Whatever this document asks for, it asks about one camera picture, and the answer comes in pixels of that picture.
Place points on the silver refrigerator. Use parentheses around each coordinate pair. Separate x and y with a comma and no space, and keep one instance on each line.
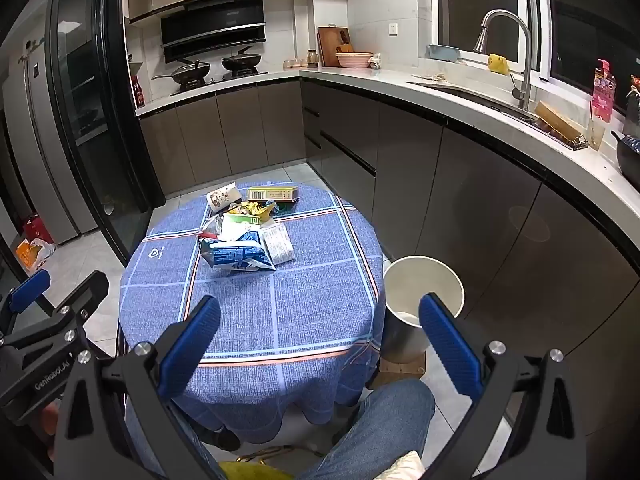
(45,150)

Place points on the yellow snack wrapper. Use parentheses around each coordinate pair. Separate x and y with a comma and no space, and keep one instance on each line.
(250,207)

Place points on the green white packet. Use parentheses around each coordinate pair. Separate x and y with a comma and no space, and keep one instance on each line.
(240,222)

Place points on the blue plaid tablecloth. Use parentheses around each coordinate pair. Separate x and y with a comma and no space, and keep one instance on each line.
(310,300)

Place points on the white round waste bin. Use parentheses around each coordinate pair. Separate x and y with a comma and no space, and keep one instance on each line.
(400,335)

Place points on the black wok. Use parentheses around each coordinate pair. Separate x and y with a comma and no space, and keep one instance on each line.
(192,74)
(242,62)

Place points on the yellow green cardboard box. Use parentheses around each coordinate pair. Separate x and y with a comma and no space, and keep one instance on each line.
(272,193)

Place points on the pink basin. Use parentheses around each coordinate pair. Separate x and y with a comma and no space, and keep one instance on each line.
(355,60)

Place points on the printed paper cup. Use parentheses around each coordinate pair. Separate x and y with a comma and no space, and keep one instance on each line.
(222,197)

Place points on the blue striped bowl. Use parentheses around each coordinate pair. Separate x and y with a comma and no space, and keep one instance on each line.
(634,144)

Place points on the red label sauce bottle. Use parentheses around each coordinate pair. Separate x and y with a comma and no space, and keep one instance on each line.
(138,95)

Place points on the yellow sponge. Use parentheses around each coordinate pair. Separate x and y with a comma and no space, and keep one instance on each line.
(497,63)

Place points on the clear glass cup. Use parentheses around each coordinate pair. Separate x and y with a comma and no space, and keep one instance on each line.
(596,135)

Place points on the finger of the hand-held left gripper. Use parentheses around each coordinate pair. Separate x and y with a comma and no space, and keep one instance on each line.
(30,289)
(90,292)

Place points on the wooden cutting board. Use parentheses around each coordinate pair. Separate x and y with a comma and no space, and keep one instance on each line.
(330,42)

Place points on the black gas cooktop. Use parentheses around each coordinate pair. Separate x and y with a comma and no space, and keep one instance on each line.
(220,82)

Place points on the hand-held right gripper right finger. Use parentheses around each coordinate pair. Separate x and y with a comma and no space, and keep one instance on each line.
(450,345)

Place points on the pink refill pouch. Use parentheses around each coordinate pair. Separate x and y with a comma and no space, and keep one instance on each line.
(602,90)

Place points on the cream fabric item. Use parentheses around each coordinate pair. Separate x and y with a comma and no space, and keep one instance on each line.
(405,467)

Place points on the pale blue tray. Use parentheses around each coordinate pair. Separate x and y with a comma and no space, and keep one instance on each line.
(442,53)

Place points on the blue white crushed carton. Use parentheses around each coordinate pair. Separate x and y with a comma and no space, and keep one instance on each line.
(235,255)

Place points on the wooden box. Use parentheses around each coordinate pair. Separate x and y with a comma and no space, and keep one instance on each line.
(557,120)

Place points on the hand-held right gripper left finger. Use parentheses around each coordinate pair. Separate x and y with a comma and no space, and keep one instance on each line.
(192,345)

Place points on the gold metal stool frame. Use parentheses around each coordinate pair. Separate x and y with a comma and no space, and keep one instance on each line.
(260,456)

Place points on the yellow cushion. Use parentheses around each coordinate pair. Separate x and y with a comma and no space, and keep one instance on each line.
(255,471)

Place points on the dark bottle red cap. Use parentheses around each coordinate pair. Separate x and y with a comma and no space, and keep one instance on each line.
(634,110)

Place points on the white printed packet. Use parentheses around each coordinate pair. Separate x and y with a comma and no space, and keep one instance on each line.
(277,245)

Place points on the red box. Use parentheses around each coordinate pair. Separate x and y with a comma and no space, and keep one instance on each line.
(37,230)

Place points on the beige rag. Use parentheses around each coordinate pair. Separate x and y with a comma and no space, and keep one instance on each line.
(429,77)

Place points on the orange plastic bag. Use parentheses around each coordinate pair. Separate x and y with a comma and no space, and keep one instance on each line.
(30,255)

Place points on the black framed glass door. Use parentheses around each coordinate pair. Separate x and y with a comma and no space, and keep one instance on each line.
(85,110)

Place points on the glass jar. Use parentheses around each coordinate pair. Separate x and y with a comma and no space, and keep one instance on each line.
(313,58)

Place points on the steel kitchen faucet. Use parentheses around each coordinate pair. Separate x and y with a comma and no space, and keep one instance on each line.
(525,60)

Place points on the white kitchen countertop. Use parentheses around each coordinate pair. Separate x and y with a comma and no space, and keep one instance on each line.
(360,77)

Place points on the person's jeans leg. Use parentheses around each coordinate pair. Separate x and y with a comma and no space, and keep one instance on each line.
(375,425)

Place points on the person's left hand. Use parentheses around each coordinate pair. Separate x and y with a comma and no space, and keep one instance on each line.
(47,417)

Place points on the steel sink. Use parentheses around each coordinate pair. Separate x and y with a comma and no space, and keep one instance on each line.
(465,92)

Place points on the wooden block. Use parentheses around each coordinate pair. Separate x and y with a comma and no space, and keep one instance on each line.
(400,367)

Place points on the black range hood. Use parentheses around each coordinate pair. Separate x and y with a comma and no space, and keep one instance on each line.
(212,25)

